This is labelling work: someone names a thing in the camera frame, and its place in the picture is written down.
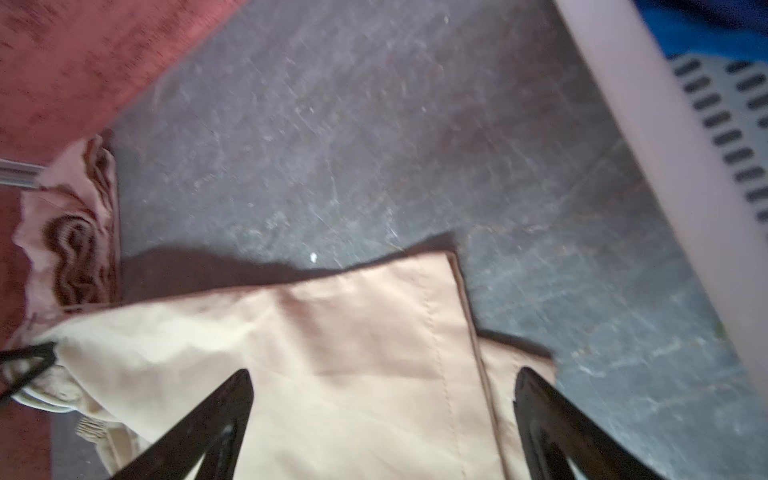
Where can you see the beige shorts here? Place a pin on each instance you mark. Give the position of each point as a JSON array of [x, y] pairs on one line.
[[376, 373]]

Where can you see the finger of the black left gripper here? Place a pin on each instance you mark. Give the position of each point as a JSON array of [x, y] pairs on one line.
[[34, 360]]

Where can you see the pink shorts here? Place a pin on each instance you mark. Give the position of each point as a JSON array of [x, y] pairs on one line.
[[69, 232]]

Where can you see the white plastic basket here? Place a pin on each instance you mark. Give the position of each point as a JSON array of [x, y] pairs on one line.
[[697, 126]]

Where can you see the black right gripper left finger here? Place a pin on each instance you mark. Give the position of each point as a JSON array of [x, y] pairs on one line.
[[206, 442]]

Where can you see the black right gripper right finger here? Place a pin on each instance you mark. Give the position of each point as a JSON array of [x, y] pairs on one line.
[[558, 438]]

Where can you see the multicolour striped shorts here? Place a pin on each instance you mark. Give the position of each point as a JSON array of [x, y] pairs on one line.
[[732, 29]]

